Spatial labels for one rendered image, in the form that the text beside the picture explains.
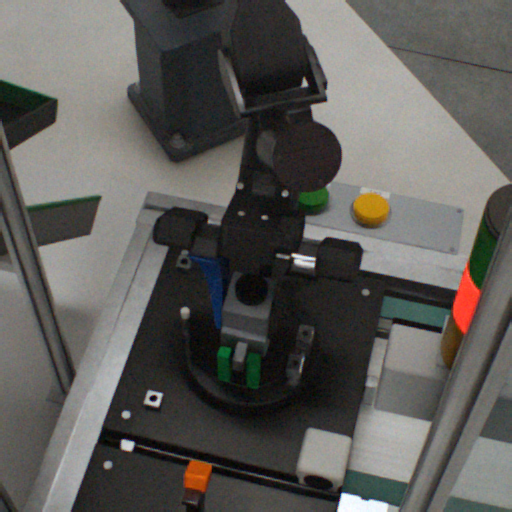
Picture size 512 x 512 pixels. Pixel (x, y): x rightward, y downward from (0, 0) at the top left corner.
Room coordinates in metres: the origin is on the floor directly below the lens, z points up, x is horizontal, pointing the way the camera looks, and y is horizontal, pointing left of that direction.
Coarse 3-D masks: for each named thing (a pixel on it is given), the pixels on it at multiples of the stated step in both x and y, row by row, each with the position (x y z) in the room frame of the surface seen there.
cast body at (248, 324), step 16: (240, 272) 0.51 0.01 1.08; (240, 288) 0.48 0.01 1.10; (256, 288) 0.49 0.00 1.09; (272, 288) 0.49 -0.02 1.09; (224, 304) 0.47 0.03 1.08; (240, 304) 0.47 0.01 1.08; (256, 304) 0.47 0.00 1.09; (272, 304) 0.48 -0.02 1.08; (224, 320) 0.47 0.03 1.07; (240, 320) 0.46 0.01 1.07; (256, 320) 0.46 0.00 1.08; (224, 336) 0.46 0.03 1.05; (240, 336) 0.46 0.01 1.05; (256, 336) 0.46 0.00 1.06; (240, 352) 0.45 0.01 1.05; (256, 352) 0.45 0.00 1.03; (240, 368) 0.44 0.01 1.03
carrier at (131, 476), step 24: (96, 456) 0.37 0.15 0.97; (120, 456) 0.37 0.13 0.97; (144, 456) 0.37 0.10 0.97; (96, 480) 0.35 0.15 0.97; (120, 480) 0.35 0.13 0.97; (144, 480) 0.35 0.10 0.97; (168, 480) 0.35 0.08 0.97; (216, 480) 0.35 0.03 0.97; (240, 480) 0.35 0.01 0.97; (96, 504) 0.32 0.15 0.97; (120, 504) 0.32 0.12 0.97; (144, 504) 0.32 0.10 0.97; (168, 504) 0.32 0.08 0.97; (216, 504) 0.33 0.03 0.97; (240, 504) 0.33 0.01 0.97; (264, 504) 0.33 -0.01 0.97; (288, 504) 0.33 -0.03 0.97; (312, 504) 0.33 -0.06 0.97; (336, 504) 0.33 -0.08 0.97
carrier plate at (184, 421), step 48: (192, 288) 0.56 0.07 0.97; (336, 288) 0.57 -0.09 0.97; (384, 288) 0.57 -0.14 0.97; (144, 336) 0.50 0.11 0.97; (336, 336) 0.51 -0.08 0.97; (144, 384) 0.45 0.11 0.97; (336, 384) 0.45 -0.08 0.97; (144, 432) 0.40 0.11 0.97; (192, 432) 0.40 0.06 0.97; (240, 432) 0.40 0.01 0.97; (288, 432) 0.40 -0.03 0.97; (336, 432) 0.40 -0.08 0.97; (288, 480) 0.36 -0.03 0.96
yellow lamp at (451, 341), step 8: (448, 320) 0.33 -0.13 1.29; (448, 328) 0.33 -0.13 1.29; (456, 328) 0.32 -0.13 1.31; (448, 336) 0.32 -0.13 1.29; (456, 336) 0.32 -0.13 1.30; (448, 344) 0.32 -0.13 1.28; (456, 344) 0.32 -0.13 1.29; (448, 352) 0.32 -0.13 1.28; (456, 352) 0.31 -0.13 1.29; (448, 360) 0.32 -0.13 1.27
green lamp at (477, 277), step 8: (480, 224) 0.33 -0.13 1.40; (480, 232) 0.33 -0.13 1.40; (488, 232) 0.32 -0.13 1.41; (480, 240) 0.32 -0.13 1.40; (488, 240) 0.32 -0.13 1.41; (496, 240) 0.32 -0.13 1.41; (472, 248) 0.33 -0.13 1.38; (480, 248) 0.32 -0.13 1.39; (488, 248) 0.32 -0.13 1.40; (472, 256) 0.33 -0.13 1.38; (480, 256) 0.32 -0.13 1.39; (488, 256) 0.32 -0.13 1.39; (472, 264) 0.32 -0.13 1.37; (480, 264) 0.32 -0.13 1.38; (488, 264) 0.31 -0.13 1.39; (472, 272) 0.32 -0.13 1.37; (480, 272) 0.32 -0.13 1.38; (472, 280) 0.32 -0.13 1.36; (480, 280) 0.31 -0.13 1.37; (480, 288) 0.31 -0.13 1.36
